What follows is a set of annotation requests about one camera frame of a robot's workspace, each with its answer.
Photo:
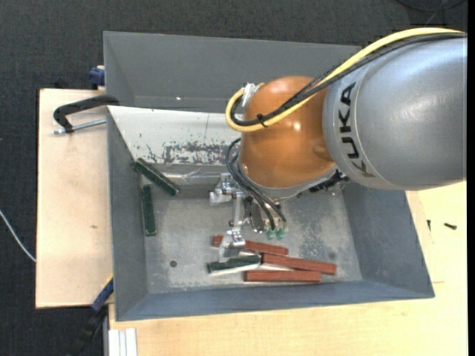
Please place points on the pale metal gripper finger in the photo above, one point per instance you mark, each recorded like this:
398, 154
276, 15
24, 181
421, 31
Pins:
228, 187
234, 237

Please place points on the dark green flat block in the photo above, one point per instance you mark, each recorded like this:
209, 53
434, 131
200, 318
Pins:
245, 262
156, 176
148, 210

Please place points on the red-brown flat block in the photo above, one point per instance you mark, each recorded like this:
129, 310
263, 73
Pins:
282, 276
267, 248
300, 263

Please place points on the grey metal bin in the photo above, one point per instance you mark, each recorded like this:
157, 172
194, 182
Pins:
193, 236

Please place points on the pale wood board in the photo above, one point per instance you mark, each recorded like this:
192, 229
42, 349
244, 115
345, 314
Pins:
70, 206

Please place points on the small black screw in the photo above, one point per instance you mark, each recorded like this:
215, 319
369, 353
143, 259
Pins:
451, 226

